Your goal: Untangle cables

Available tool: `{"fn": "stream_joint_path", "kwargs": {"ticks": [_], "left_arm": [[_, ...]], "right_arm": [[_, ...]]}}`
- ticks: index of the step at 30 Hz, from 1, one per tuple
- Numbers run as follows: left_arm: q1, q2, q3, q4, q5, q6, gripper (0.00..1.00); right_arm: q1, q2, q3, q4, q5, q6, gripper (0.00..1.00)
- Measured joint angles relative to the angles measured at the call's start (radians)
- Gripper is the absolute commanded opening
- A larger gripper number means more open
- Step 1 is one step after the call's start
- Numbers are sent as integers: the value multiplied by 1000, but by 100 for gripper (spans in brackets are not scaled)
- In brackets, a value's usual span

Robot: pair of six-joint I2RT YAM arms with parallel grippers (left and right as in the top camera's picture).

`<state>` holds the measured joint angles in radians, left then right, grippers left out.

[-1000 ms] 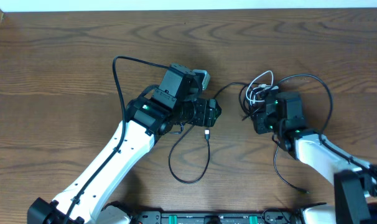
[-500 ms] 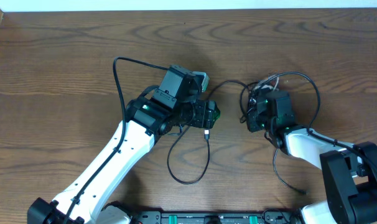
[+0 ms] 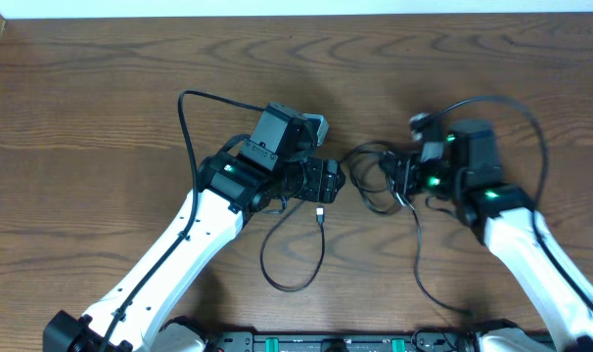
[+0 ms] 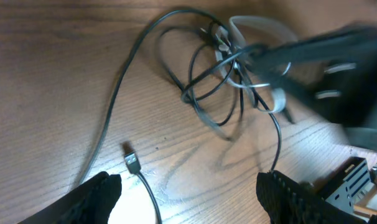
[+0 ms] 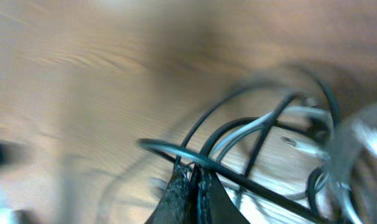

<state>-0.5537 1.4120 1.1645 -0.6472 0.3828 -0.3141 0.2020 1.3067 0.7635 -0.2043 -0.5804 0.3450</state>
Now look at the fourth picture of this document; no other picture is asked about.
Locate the white USB cable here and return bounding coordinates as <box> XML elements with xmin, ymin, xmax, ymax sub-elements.
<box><xmin>213</xmin><ymin>15</ymin><xmax>298</xmax><ymax>114</ymax></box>

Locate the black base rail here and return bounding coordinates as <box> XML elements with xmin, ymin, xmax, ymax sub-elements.
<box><xmin>317</xmin><ymin>157</ymin><xmax>377</xmax><ymax>220</ymax></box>

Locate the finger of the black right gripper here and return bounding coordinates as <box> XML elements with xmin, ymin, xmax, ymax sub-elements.
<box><xmin>246</xmin><ymin>26</ymin><xmax>377</xmax><ymax>128</ymax></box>

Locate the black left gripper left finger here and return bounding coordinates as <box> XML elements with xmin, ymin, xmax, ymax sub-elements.
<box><xmin>21</xmin><ymin>171</ymin><xmax>122</xmax><ymax>224</ymax></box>

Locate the black USB cable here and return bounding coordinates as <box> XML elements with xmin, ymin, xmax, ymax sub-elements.
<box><xmin>78</xmin><ymin>7</ymin><xmax>297</xmax><ymax>224</ymax></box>

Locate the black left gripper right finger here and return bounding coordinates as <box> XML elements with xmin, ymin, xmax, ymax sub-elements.
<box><xmin>256</xmin><ymin>170</ymin><xmax>365</xmax><ymax>224</ymax></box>

